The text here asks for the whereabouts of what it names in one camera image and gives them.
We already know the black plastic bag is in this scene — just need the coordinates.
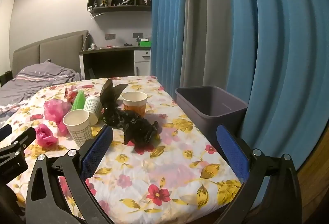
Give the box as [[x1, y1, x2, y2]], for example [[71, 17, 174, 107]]
[[99, 79, 160, 154]]

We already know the red snack wrapper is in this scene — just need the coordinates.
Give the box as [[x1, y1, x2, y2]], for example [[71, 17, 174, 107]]
[[64, 85, 79, 104]]

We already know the grid pattern paper cup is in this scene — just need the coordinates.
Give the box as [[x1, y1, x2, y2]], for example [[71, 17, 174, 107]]
[[63, 110, 93, 147], [83, 95, 103, 126]]

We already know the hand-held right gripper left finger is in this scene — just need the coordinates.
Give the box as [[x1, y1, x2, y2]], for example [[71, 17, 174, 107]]
[[25, 125, 115, 224]]

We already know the white drawer cabinet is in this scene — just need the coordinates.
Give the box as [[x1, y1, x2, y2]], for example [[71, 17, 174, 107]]
[[134, 50, 152, 77]]

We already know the grey upholstered headboard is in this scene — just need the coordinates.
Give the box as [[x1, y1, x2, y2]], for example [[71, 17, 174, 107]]
[[12, 30, 89, 78]]

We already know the floral blanket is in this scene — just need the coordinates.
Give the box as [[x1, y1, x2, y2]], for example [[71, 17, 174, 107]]
[[0, 75, 243, 224]]

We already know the green foam net sleeve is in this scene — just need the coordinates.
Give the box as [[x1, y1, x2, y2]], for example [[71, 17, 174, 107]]
[[71, 90, 87, 111]]

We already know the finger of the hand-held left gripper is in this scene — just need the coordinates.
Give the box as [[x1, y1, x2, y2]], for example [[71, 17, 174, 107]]
[[0, 125, 12, 142], [0, 127, 37, 162]]

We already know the grey striped duvet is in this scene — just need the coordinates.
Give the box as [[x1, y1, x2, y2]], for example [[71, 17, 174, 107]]
[[0, 60, 85, 114]]

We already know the pink plastic bag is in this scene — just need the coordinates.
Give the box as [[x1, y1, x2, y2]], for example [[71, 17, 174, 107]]
[[35, 124, 59, 148], [44, 100, 72, 136]]

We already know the orange white bottle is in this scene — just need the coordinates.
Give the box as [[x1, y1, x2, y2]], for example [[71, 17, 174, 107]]
[[122, 92, 148, 118]]

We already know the blue and grey curtain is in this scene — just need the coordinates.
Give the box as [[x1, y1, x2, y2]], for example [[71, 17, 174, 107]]
[[150, 0, 329, 171]]

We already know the grey plastic bin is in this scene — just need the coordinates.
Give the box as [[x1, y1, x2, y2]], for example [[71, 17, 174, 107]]
[[175, 86, 249, 153]]

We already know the dark wooden desk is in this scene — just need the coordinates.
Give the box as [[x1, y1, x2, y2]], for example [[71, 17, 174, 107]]
[[79, 45, 152, 80]]

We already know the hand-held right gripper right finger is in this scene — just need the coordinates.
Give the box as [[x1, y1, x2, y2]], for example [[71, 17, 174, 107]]
[[216, 124, 302, 224]]

